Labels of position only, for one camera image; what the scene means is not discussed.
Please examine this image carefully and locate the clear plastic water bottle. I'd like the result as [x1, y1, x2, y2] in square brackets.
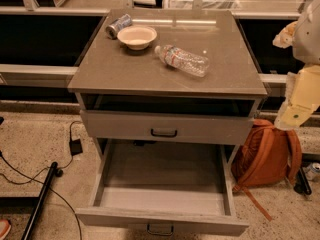
[154, 45, 209, 77]

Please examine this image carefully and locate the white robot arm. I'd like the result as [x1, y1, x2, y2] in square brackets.
[272, 0, 320, 130]

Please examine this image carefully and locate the grey drawer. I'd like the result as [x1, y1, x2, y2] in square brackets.
[80, 110, 253, 145]
[76, 140, 248, 236]

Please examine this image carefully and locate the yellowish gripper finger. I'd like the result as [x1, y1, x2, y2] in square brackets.
[272, 21, 297, 49]

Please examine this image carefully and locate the red white shoe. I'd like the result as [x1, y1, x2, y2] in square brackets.
[0, 219, 11, 240]

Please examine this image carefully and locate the grey drawer cabinet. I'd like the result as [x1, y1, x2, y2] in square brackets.
[67, 7, 269, 172]

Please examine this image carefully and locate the soda can on floor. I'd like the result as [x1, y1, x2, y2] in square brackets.
[305, 162, 320, 180]

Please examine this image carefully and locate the silver blue soda can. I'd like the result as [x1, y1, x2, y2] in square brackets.
[106, 14, 132, 39]

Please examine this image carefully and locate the black object beside backpack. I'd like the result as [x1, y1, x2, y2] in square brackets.
[294, 168, 312, 195]

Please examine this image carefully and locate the orange backpack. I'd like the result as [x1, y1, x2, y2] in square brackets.
[231, 119, 302, 221]

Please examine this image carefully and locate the black pole on floor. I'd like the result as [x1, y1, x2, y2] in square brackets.
[21, 162, 58, 240]

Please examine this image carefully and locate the white paper bowl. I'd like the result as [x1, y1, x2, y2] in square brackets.
[117, 26, 157, 51]

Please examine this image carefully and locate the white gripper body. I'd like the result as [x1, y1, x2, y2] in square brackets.
[274, 65, 320, 130]

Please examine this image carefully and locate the black power adapter with cable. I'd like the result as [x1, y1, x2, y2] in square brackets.
[0, 122, 83, 240]

